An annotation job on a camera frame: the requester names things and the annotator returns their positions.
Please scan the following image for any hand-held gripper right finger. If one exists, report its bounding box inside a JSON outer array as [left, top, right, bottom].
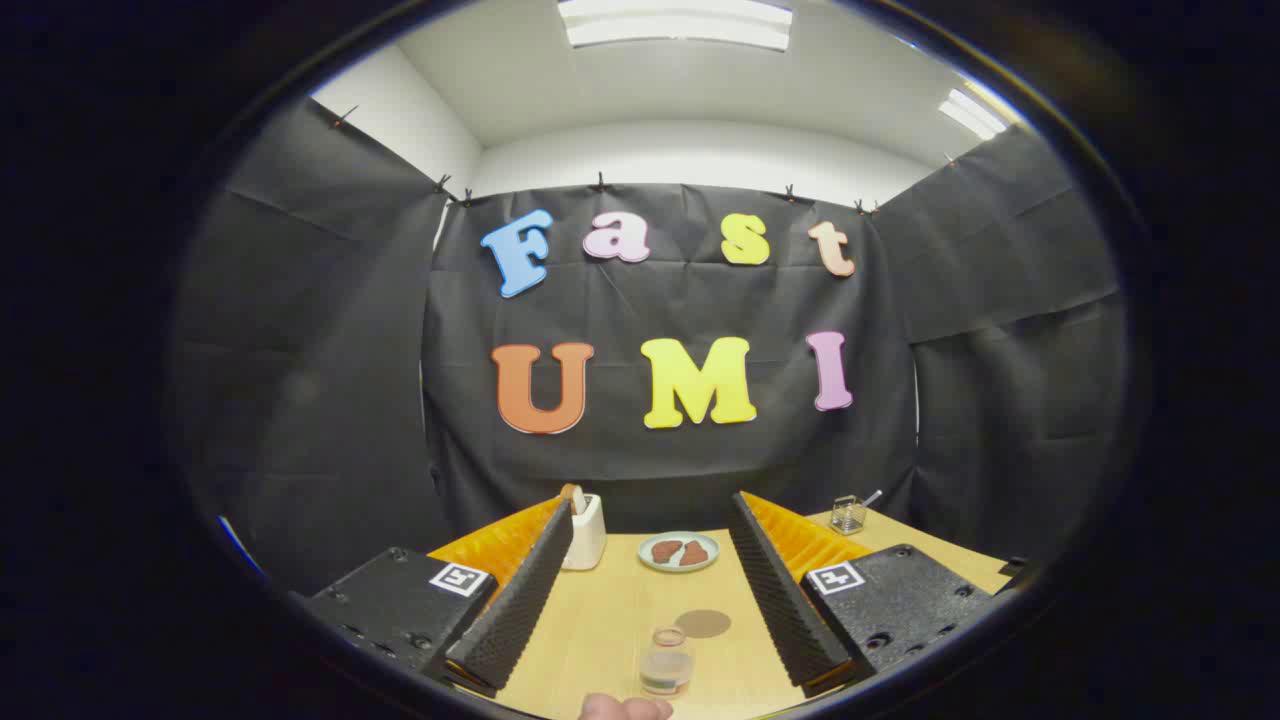
[[728, 490, 1001, 699]]

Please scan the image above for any wooden table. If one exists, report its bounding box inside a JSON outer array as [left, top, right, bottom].
[[430, 505, 1011, 720]]

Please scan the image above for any white toaster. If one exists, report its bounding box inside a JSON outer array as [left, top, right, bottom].
[[560, 493, 608, 571]]

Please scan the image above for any pale green plate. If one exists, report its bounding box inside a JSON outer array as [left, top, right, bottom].
[[638, 531, 721, 574]]

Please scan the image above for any black backdrop cloth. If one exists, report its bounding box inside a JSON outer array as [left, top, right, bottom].
[[170, 95, 1131, 601]]

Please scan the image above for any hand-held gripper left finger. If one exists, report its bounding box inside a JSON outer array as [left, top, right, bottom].
[[300, 495, 576, 699]]

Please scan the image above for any clear plastic juice bottle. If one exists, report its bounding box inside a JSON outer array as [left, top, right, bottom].
[[638, 626, 696, 697]]

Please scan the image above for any large ceiling light panel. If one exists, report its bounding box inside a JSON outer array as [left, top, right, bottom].
[[557, 0, 794, 53]]

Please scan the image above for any small ceiling light panel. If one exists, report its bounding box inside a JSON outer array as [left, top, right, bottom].
[[938, 88, 1009, 141]]

